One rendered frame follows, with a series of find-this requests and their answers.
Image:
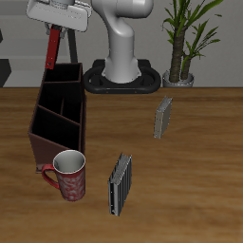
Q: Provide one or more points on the red book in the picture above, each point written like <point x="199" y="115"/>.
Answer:
<point x="52" y="47"/>

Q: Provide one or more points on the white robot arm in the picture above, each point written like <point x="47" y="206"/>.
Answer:
<point x="121" y="47"/>

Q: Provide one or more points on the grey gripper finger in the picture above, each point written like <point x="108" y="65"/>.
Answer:
<point x="63" y="32"/>
<point x="48" y="27"/>

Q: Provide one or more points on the red patterned mug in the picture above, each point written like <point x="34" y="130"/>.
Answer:
<point x="70" y="177"/>

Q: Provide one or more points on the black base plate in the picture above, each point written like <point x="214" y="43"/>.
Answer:
<point x="121" y="83"/>

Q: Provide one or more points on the black striped book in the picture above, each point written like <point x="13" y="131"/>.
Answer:
<point x="120" y="185"/>

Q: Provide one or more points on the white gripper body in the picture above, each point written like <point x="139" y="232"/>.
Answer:
<point x="58" y="15"/>

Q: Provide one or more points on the dark brown desk caddy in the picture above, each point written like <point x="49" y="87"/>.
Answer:
<point x="58" y="114"/>

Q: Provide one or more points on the grey book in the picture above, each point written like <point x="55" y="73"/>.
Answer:
<point x="163" y="117"/>

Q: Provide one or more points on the green pot plant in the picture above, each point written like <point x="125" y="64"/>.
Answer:
<point x="183" y="47"/>

